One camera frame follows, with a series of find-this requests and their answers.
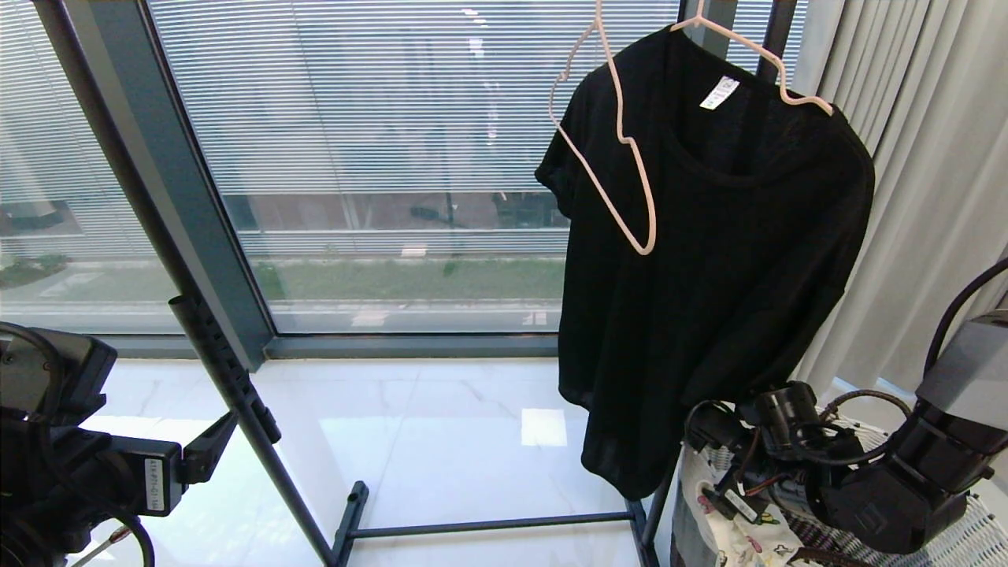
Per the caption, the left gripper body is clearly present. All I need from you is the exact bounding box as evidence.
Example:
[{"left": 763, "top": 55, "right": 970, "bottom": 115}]
[{"left": 16, "top": 429, "right": 187, "bottom": 552}]

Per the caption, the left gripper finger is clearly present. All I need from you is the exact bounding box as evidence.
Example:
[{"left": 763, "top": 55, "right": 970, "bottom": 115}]
[{"left": 185, "top": 409, "right": 238, "bottom": 486}]

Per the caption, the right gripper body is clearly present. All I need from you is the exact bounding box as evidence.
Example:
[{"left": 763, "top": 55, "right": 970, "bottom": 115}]
[{"left": 701, "top": 469, "right": 820, "bottom": 527}]

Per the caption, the cream printed garment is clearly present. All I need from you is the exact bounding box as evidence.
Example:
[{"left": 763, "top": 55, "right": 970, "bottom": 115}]
[{"left": 681, "top": 449, "right": 804, "bottom": 567}]

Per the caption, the black garment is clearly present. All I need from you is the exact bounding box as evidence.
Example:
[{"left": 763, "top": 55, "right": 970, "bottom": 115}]
[{"left": 534, "top": 24, "right": 876, "bottom": 501}]

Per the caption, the pink clothes hanger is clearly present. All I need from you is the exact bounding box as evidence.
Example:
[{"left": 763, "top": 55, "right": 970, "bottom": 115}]
[
  {"left": 669, "top": 0, "right": 834, "bottom": 117},
  {"left": 548, "top": 0, "right": 658, "bottom": 256}
]

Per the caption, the black clothes rack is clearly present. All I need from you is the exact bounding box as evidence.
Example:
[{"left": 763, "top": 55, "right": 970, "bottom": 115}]
[{"left": 31, "top": 0, "right": 800, "bottom": 567}]

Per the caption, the white laundry basket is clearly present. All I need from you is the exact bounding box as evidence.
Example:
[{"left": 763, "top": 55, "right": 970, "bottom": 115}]
[{"left": 669, "top": 417, "right": 1008, "bottom": 567}]

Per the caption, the window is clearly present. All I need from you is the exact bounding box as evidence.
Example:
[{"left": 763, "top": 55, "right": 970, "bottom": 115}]
[{"left": 0, "top": 0, "right": 812, "bottom": 371}]

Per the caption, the beige curtain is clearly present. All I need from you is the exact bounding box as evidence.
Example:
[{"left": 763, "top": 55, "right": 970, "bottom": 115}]
[{"left": 787, "top": 0, "right": 1008, "bottom": 395}]

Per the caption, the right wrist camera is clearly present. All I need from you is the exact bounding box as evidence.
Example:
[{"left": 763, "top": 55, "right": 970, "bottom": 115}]
[{"left": 685, "top": 382, "right": 824, "bottom": 473}]

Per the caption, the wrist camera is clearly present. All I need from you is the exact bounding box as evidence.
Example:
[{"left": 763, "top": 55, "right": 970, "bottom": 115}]
[
  {"left": 685, "top": 382, "right": 824, "bottom": 473},
  {"left": 0, "top": 323, "right": 119, "bottom": 430}
]

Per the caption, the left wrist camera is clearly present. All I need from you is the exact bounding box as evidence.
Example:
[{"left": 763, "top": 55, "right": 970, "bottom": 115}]
[{"left": 0, "top": 323, "right": 119, "bottom": 430}]

